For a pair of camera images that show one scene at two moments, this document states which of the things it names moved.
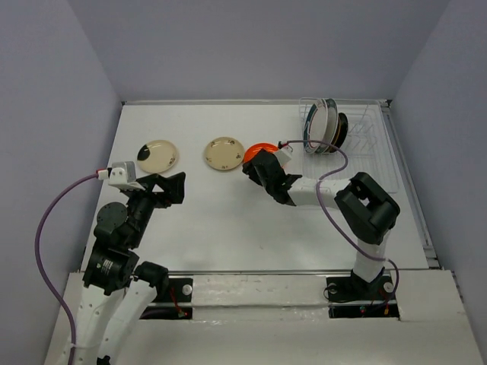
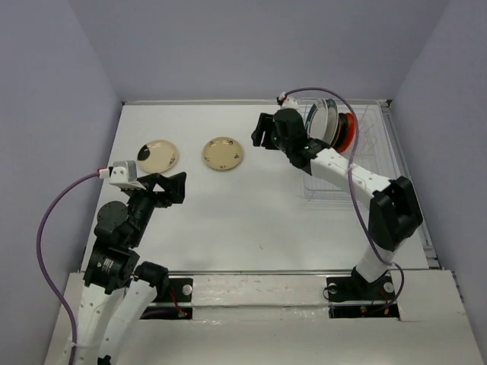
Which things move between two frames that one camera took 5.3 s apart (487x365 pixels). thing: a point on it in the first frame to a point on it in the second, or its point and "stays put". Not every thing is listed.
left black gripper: (173, 184) stays put
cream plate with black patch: (157, 156) stays put
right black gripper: (249, 168) to (268, 122)
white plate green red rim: (316, 126) stays put
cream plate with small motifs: (224, 153) stays put
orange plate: (253, 150) to (350, 132)
